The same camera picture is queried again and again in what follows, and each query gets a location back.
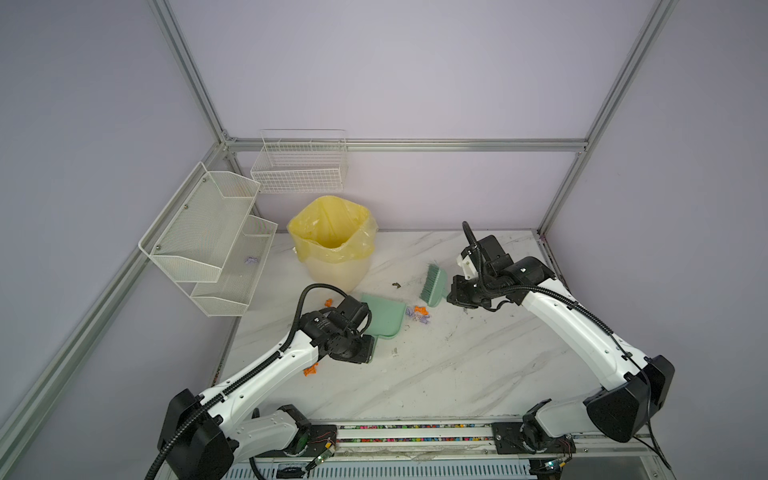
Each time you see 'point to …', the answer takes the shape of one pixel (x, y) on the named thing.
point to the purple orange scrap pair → (418, 313)
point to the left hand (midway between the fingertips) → (364, 356)
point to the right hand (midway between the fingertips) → (445, 297)
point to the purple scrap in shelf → (251, 260)
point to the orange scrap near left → (311, 370)
